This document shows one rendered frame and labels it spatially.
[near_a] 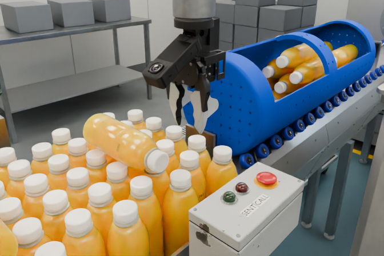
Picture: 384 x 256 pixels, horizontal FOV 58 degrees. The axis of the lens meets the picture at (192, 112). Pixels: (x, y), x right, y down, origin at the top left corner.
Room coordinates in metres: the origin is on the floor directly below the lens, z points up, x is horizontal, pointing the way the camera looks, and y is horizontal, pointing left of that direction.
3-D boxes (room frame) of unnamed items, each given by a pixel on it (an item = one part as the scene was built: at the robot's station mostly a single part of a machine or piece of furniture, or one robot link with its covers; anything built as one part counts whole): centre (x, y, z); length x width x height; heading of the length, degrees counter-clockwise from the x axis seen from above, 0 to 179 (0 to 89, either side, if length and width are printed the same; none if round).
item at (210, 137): (0.83, -0.03, 0.99); 0.10 x 0.02 x 0.12; 47
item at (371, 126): (2.36, -1.36, 0.31); 0.06 x 0.06 x 0.63; 47
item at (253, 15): (5.01, -1.00, 0.59); 1.20 x 0.80 x 1.19; 45
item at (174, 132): (0.73, 0.04, 1.09); 0.04 x 0.04 x 0.02
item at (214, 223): (0.48, -0.10, 1.05); 0.20 x 0.10 x 0.10; 137
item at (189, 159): (0.61, 0.01, 1.09); 0.04 x 0.04 x 0.02
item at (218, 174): (0.63, -0.06, 0.99); 0.07 x 0.07 x 0.19
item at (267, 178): (0.52, -0.13, 1.11); 0.04 x 0.04 x 0.01
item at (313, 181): (1.64, -0.69, 0.31); 0.06 x 0.06 x 0.63; 47
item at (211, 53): (0.63, -0.01, 1.31); 0.09 x 0.08 x 0.12; 137
